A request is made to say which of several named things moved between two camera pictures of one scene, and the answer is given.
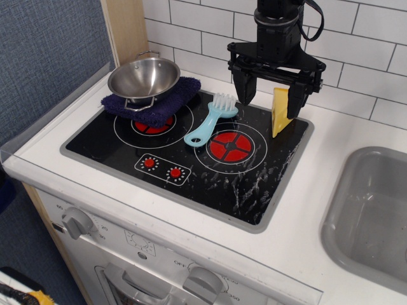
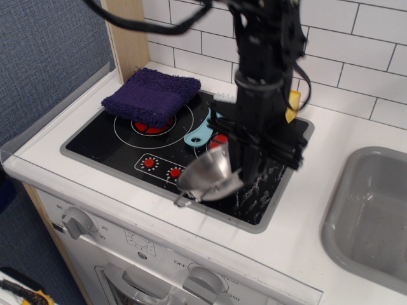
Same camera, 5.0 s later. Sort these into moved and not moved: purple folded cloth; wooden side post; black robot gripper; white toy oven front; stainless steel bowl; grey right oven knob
Moved: stainless steel bowl; black robot gripper
Not moved: grey right oven knob; purple folded cloth; white toy oven front; wooden side post
